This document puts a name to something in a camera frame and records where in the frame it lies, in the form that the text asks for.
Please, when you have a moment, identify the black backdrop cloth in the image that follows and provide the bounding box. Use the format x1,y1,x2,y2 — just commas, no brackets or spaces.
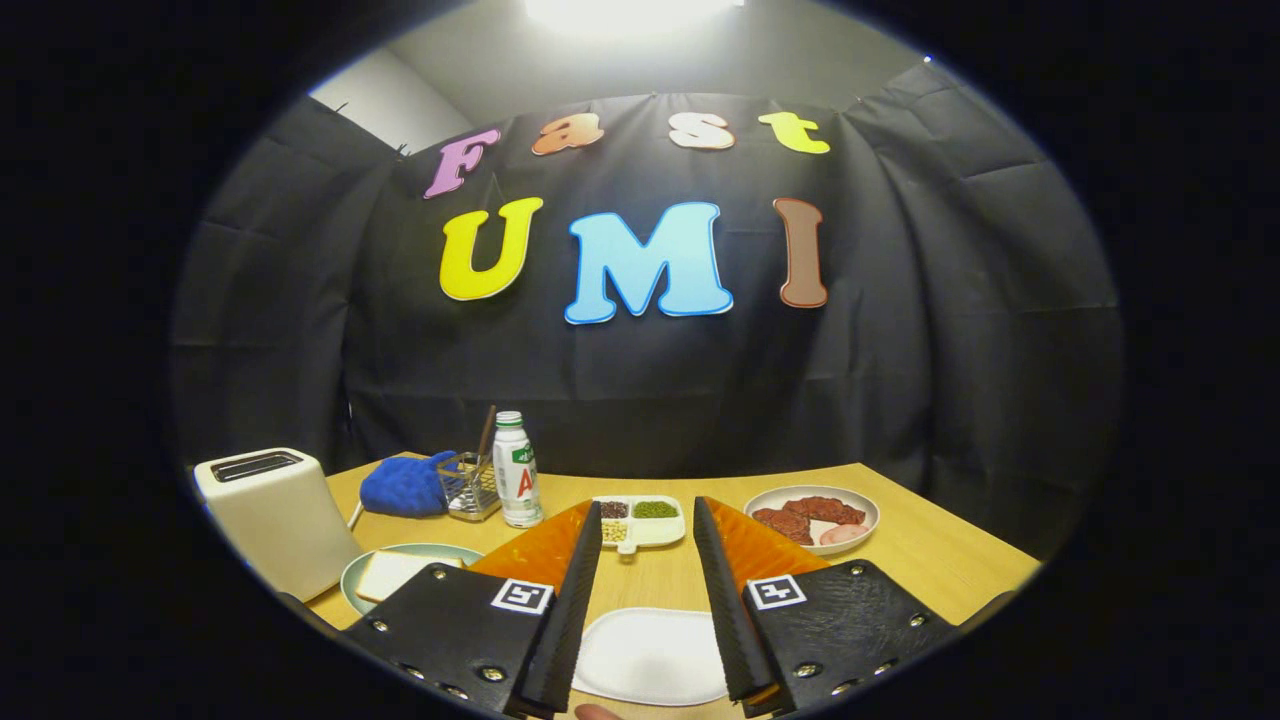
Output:
170,60,1126,561

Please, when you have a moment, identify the blue cloth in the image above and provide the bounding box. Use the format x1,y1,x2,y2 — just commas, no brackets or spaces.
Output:
359,450,461,518

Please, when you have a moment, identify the pale green plate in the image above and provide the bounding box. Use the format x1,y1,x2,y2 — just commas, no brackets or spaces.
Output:
340,543,485,617

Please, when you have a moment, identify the white rounded square plate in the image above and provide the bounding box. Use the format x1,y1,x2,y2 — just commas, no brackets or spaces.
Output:
572,607,729,707

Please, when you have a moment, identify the white bottle green cap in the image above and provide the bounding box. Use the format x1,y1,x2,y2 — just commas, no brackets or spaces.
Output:
492,411,544,529

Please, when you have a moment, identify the white divided dish with beans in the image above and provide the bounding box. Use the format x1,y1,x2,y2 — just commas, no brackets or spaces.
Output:
592,495,689,555

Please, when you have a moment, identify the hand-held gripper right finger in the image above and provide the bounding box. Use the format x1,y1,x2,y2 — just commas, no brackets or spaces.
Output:
693,496,956,719

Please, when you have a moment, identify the toasted bread slice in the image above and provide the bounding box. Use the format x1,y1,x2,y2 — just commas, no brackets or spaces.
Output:
355,550,463,604

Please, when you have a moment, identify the white toaster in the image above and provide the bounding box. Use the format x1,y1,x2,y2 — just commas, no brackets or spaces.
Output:
193,447,363,603

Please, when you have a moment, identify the red meat slice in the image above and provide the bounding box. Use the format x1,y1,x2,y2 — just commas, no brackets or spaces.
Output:
785,496,867,527
752,507,813,546

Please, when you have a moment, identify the ceiling light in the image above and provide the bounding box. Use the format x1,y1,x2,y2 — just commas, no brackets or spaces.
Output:
525,0,746,36

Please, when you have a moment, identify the white meat dish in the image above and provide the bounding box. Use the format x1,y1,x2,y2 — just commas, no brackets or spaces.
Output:
743,485,881,557

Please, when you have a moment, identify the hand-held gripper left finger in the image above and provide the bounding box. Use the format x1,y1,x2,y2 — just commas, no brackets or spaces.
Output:
340,500,604,719

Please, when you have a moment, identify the metal wire utensil holder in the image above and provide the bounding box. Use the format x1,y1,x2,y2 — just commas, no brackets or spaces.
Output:
437,451,503,523

